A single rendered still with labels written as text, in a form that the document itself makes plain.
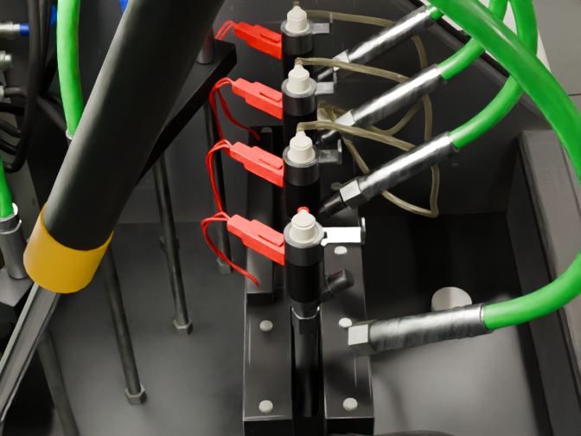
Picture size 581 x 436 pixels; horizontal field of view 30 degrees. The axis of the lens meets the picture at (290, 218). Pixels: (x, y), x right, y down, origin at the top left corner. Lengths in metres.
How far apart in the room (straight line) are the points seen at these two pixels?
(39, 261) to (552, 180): 0.82
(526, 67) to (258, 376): 0.43
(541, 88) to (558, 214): 0.54
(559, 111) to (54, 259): 0.29
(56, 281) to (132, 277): 0.85
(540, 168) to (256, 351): 0.36
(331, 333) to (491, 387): 0.22
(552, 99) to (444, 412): 0.56
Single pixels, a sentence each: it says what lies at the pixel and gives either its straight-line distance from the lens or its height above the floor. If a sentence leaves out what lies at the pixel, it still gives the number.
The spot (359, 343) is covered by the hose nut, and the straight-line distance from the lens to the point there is 0.67.
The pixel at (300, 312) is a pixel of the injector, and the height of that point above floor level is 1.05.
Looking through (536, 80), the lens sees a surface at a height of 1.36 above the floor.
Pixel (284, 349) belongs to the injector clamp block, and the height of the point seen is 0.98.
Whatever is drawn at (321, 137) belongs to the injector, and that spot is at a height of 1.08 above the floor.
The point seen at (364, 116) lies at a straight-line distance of 0.87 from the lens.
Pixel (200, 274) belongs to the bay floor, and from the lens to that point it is 1.13.
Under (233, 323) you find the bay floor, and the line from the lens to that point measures 1.08.
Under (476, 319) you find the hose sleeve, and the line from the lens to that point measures 0.62.
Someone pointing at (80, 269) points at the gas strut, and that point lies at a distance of 0.28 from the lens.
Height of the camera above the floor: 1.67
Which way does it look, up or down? 45 degrees down
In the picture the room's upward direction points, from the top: 2 degrees counter-clockwise
